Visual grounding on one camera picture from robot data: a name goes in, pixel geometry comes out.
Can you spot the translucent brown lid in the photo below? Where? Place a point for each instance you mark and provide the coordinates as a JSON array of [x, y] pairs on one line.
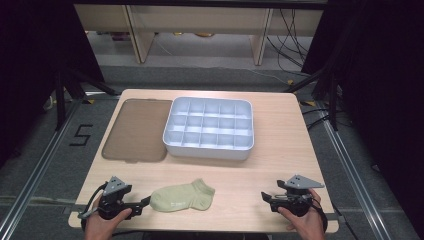
[[138, 131]]

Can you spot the white compartment organizer box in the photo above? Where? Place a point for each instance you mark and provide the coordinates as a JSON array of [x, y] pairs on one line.
[[208, 128]]

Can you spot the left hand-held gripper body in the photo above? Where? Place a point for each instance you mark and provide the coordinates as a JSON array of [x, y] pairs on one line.
[[112, 202]]

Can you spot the light green sock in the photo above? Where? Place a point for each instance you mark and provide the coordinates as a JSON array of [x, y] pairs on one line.
[[181, 198]]

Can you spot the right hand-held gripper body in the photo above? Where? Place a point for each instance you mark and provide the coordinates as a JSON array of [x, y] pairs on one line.
[[296, 198]]

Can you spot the person's left hand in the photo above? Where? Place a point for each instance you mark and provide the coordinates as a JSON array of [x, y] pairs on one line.
[[104, 226]]

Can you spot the light wooden desk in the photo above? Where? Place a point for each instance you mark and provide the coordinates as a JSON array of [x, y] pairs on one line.
[[200, 23]]

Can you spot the black curtain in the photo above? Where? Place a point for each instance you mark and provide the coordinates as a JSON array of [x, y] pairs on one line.
[[383, 83], [33, 66]]

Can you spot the aluminium floor rail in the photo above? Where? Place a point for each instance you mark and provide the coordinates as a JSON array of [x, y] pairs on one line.
[[36, 170], [353, 180]]

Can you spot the person's right hand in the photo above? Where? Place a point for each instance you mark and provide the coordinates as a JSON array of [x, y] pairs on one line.
[[306, 224]]

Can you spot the black metal stand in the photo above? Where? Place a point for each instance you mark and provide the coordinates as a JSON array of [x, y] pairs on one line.
[[68, 93], [325, 90]]

